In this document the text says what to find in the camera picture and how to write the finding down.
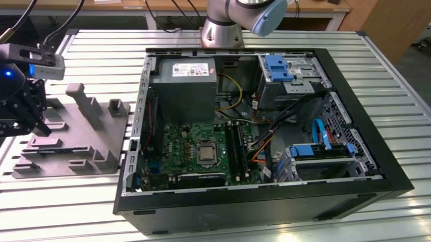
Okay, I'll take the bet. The black RAM slot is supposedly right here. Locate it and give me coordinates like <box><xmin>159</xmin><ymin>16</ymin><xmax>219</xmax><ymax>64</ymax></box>
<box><xmin>226</xmin><ymin>120</ymin><xmax>238</xmax><ymax>174</ymax></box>

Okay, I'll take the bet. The yellow wire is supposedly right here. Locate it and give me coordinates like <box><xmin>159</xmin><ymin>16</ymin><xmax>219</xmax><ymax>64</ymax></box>
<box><xmin>215</xmin><ymin>73</ymin><xmax>244</xmax><ymax>111</ymax></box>

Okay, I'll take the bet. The metal disk bay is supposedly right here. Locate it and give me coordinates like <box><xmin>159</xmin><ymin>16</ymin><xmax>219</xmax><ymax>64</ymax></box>
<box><xmin>285</xmin><ymin>145</ymin><xmax>385</xmax><ymax>181</ymax></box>

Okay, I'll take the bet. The metal drive cage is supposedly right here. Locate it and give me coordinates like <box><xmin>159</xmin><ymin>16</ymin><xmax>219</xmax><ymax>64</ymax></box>
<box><xmin>258</xmin><ymin>54</ymin><xmax>333</xmax><ymax>109</ymax></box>

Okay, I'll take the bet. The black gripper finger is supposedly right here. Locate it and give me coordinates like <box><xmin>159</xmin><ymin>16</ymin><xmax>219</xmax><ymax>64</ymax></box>
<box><xmin>0</xmin><ymin>105</ymin><xmax>34</xmax><ymax>138</ymax></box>
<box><xmin>20</xmin><ymin>79</ymin><xmax>54</xmax><ymax>138</ymax></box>

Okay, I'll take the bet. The office chair base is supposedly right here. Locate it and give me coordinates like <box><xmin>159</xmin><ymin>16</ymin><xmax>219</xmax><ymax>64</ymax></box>
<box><xmin>413</xmin><ymin>37</ymin><xmax>431</xmax><ymax>53</ymax></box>

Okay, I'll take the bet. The grey power supply unit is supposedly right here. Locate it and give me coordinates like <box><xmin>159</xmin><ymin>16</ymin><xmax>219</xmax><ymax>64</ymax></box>
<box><xmin>150</xmin><ymin>57</ymin><xmax>219</xmax><ymax>124</ymax></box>

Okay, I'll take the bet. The silver CPU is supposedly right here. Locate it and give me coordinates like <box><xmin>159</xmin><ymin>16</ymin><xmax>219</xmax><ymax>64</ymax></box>
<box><xmin>198</xmin><ymin>146</ymin><xmax>218</xmax><ymax>162</ymax></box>

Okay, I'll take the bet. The red and black twisted wire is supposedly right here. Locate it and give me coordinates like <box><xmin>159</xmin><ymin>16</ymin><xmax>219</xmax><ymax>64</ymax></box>
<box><xmin>140</xmin><ymin>98</ymin><xmax>159</xmax><ymax>154</ymax></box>

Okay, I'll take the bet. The blue drive latch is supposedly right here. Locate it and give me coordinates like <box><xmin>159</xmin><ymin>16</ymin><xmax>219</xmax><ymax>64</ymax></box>
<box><xmin>264</xmin><ymin>54</ymin><xmax>291</xmax><ymax>83</ymax></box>

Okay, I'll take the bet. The blue SATA wire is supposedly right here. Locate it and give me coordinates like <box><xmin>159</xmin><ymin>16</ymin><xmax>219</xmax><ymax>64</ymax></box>
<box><xmin>313</xmin><ymin>118</ymin><xmax>333</xmax><ymax>151</ymax></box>

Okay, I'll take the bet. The orange wire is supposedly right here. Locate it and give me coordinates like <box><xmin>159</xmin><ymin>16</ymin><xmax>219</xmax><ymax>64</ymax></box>
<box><xmin>251</xmin><ymin>141</ymin><xmax>272</xmax><ymax>166</ymax></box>

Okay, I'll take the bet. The wooden desk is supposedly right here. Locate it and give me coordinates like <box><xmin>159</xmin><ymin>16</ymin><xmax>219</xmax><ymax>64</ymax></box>
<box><xmin>0</xmin><ymin>0</ymin><xmax>353</xmax><ymax>31</ymax></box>

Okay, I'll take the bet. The grey parts rack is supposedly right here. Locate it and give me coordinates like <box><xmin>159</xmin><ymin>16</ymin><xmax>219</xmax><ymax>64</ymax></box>
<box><xmin>12</xmin><ymin>83</ymin><xmax>131</xmax><ymax>179</ymax></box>

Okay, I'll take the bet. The black graphics card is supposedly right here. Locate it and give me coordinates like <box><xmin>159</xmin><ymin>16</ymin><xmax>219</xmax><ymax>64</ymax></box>
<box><xmin>176</xmin><ymin>172</ymin><xmax>227</xmax><ymax>189</ymax></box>

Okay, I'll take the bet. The black PC case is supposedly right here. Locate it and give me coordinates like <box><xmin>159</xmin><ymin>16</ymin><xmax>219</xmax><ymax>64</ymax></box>
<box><xmin>112</xmin><ymin>47</ymin><xmax>415</xmax><ymax>236</ymax></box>

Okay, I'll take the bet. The black wire bundle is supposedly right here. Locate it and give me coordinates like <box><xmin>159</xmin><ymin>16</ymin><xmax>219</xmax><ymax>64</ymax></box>
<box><xmin>251</xmin><ymin>92</ymin><xmax>326</xmax><ymax>149</ymax></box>

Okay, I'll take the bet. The wooden cabinet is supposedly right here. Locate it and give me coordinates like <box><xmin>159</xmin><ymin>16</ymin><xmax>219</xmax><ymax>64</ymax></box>
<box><xmin>339</xmin><ymin>0</ymin><xmax>431</xmax><ymax>65</ymax></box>

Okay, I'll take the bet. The black camera cable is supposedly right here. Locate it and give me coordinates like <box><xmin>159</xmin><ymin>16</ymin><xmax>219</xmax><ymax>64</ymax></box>
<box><xmin>0</xmin><ymin>0</ymin><xmax>40</xmax><ymax>42</ymax></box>
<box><xmin>42</xmin><ymin>0</ymin><xmax>86</xmax><ymax>48</ymax></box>

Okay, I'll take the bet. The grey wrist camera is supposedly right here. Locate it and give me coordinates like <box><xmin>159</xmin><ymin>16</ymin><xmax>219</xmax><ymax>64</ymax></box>
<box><xmin>19</xmin><ymin>43</ymin><xmax>66</xmax><ymax>81</ymax></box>

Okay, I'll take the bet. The green motherboard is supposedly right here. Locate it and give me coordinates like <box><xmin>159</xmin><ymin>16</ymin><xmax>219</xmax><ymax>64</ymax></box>
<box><xmin>144</xmin><ymin>122</ymin><xmax>263</xmax><ymax>187</ymax></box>

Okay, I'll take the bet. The black CPU socket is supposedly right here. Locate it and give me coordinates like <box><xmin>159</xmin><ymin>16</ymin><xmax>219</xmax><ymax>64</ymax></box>
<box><xmin>194</xmin><ymin>138</ymin><xmax>223</xmax><ymax>169</ymax></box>

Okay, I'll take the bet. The blue disk carrier with disk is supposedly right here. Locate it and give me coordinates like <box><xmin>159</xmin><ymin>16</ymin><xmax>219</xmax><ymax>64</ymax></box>
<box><xmin>289</xmin><ymin>142</ymin><xmax>357</xmax><ymax>161</ymax></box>

